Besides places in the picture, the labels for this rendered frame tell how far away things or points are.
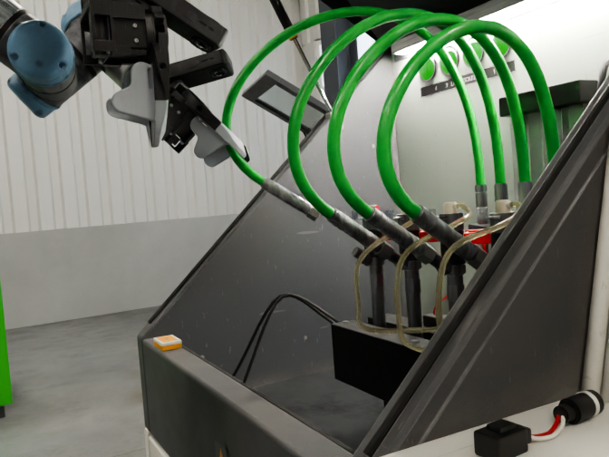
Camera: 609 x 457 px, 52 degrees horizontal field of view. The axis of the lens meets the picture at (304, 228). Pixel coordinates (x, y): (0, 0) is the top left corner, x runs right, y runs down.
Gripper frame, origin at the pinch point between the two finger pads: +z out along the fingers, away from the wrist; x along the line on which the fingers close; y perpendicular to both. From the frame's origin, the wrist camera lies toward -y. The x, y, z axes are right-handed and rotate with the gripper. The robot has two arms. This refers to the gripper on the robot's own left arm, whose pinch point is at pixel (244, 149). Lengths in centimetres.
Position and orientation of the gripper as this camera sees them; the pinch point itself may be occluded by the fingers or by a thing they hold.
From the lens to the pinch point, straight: 91.2
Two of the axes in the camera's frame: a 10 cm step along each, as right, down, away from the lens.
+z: 7.1, 6.6, -2.2
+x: -1.5, -1.6, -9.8
